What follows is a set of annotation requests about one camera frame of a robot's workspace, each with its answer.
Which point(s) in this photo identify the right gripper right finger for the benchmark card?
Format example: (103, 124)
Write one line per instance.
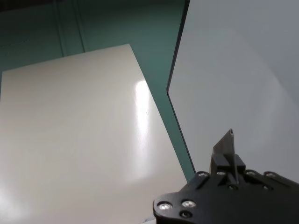
(240, 163)

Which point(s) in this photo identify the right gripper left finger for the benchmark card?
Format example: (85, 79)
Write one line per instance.
(222, 149)

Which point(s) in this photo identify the beige rectangular board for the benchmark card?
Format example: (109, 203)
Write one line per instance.
(70, 128)

